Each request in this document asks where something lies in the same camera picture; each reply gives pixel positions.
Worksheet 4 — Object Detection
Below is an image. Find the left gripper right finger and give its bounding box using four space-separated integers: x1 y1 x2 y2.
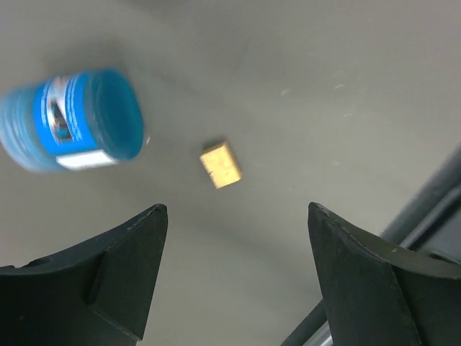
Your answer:
308 203 460 345

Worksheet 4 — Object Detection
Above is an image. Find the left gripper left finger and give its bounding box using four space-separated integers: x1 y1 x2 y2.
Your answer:
1 204 168 345

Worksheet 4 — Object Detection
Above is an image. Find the blue jar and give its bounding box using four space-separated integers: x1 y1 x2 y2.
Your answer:
1 68 144 173

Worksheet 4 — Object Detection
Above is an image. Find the small yellow eraser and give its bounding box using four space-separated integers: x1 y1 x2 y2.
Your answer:
200 141 242 189

